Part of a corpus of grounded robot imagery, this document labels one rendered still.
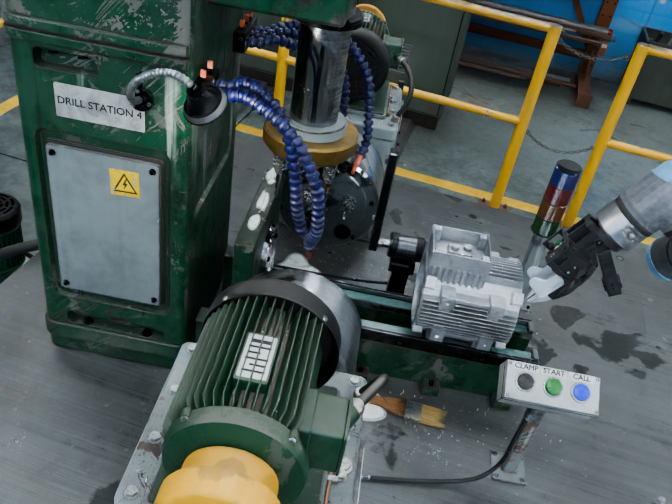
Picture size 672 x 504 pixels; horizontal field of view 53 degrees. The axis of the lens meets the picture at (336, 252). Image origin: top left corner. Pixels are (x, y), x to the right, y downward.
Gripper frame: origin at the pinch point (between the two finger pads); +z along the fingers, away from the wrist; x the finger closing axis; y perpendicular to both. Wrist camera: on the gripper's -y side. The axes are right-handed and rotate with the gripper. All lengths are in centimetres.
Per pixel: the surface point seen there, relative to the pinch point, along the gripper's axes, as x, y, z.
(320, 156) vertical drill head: 2, 53, 3
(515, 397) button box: 24.4, 2.4, 5.8
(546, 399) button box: 23.8, -2.1, 2.8
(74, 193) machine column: 12, 83, 34
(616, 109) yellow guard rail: -209, -82, -7
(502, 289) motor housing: -1.6, 5.3, 3.6
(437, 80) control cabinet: -304, -34, 66
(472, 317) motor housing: 3.3, 7.4, 10.3
